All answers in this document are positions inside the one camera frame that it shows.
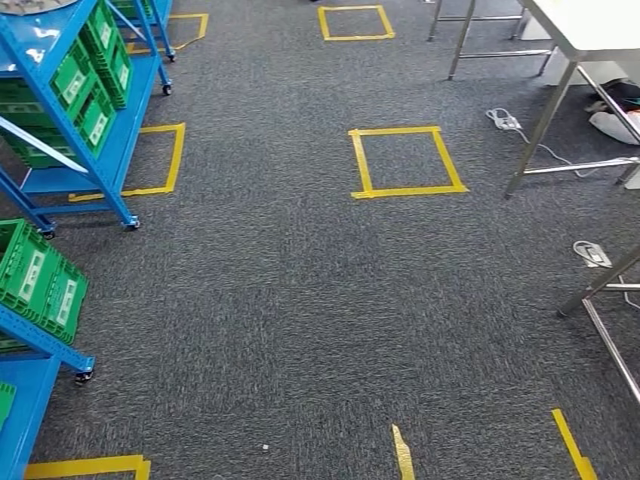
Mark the blue metal shelf rack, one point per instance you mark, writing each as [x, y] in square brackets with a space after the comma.
[25, 411]
[161, 26]
[125, 126]

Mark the white power strip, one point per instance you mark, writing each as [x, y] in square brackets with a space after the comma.
[592, 255]
[503, 119]

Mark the yellow floor tape marking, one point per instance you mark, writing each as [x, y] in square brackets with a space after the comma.
[175, 159]
[202, 26]

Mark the yellow floor tape square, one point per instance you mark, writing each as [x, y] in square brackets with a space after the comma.
[360, 162]

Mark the black bag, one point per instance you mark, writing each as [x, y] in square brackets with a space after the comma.
[620, 93]

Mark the yellow floor tape strip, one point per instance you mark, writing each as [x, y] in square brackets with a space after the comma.
[572, 444]

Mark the white table with metal legs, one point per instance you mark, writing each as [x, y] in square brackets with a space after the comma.
[590, 26]

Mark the white plastic bag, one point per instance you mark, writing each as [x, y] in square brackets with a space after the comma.
[615, 129]

